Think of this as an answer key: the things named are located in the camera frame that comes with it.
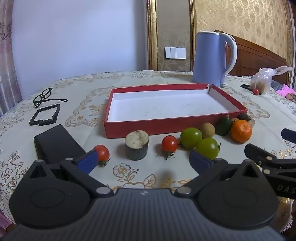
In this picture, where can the blue electric kettle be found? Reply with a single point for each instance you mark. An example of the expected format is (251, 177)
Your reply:
(208, 60)

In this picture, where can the pink floral curtain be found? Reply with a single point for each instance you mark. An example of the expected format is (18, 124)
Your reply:
(7, 69)

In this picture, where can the orange mandarin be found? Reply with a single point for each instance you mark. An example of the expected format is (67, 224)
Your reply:
(241, 131)

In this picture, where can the green avocado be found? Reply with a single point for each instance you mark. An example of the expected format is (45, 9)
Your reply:
(223, 126)

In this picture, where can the green tomato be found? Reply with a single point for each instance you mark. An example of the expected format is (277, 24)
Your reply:
(190, 138)
(208, 148)

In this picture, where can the yellowish kiwi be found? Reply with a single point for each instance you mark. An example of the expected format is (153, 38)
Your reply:
(207, 130)

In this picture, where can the small red cherry tomato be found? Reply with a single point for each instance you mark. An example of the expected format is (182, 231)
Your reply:
(255, 91)

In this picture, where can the black eyeglasses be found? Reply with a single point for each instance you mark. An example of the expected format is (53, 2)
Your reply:
(43, 95)

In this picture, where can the small black object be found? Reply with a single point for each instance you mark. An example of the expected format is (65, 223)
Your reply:
(245, 86)

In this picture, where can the pink cloth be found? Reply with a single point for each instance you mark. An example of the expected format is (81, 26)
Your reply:
(288, 91)

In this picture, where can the purple eggplant piece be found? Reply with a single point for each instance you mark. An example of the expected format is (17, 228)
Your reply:
(244, 116)
(136, 150)

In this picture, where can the black rectangular plastic frame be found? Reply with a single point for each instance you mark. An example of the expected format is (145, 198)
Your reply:
(57, 112)

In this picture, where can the brown kiwi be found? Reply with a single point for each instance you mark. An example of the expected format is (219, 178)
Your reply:
(234, 120)

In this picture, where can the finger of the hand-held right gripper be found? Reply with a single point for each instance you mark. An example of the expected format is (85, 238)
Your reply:
(289, 134)
(261, 156)

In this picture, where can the clear plastic bag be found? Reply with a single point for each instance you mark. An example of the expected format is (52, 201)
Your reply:
(261, 81)

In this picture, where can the black phone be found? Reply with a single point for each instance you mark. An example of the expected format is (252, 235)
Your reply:
(55, 141)

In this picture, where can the red cardboard box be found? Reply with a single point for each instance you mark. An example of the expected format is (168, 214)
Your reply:
(161, 109)

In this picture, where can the white wall switch panel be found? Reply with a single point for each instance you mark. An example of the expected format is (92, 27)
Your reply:
(180, 52)
(170, 52)

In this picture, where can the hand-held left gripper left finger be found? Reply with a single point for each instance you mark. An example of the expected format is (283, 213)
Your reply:
(87, 161)

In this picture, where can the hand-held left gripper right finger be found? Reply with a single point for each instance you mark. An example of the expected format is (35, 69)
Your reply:
(200, 162)

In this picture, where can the white floral lace tablecloth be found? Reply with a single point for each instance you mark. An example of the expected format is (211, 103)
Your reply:
(143, 166)

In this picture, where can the gold wall frame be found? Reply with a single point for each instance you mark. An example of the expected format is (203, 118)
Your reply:
(151, 34)

